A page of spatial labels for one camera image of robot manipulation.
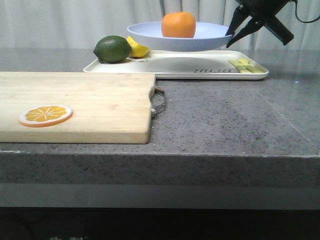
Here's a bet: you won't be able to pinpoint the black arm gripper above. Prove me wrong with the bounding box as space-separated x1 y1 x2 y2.
225 0 294 48

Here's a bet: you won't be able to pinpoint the orange mandarin fruit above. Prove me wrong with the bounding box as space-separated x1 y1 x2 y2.
161 11 196 38

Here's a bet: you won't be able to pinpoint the light blue plate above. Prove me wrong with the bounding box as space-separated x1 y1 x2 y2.
127 21 233 52

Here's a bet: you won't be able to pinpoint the white rectangular tray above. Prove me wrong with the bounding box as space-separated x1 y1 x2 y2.
83 50 269 81

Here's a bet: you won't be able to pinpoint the pale green food pieces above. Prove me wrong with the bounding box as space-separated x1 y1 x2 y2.
228 58 264 74

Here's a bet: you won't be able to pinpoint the yellow lemon piece right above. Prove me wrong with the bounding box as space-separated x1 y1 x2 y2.
126 36 150 58

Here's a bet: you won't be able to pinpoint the green lime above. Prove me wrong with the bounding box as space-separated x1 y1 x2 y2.
93 35 132 64

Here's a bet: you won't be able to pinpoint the wooden cutting board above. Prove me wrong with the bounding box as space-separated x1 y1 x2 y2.
0 71 156 144

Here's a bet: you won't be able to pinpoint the orange slice toy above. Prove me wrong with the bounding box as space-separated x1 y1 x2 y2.
18 104 73 128

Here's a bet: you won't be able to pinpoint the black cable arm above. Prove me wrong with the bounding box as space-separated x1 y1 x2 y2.
289 0 320 24

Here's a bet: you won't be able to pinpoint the metal cutting board handle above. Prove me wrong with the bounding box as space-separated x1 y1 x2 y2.
150 86 167 119

